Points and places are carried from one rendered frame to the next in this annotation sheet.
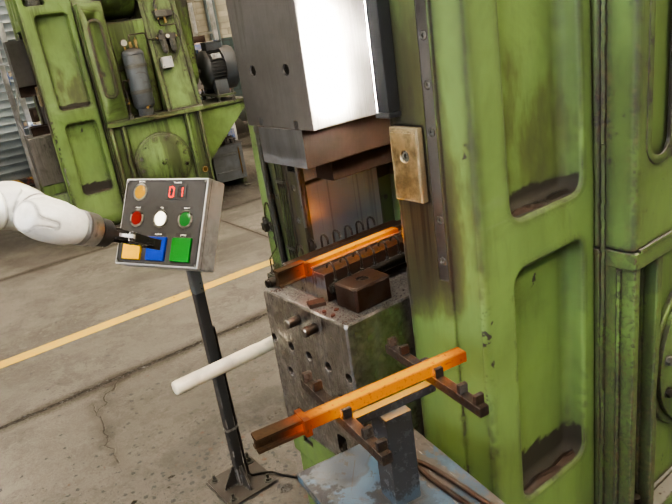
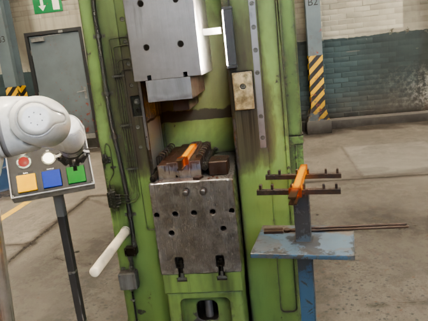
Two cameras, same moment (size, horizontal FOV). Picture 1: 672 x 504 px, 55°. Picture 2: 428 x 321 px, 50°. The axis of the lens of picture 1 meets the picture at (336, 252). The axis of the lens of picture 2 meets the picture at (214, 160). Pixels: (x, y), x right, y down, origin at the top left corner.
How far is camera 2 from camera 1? 1.48 m
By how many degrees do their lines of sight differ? 46
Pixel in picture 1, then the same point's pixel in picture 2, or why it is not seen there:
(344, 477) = (272, 245)
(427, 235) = (253, 126)
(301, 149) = (188, 87)
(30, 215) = (75, 123)
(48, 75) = not seen: outside the picture
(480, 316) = (285, 159)
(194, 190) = not seen: hidden behind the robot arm
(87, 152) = not seen: outside the picture
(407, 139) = (245, 77)
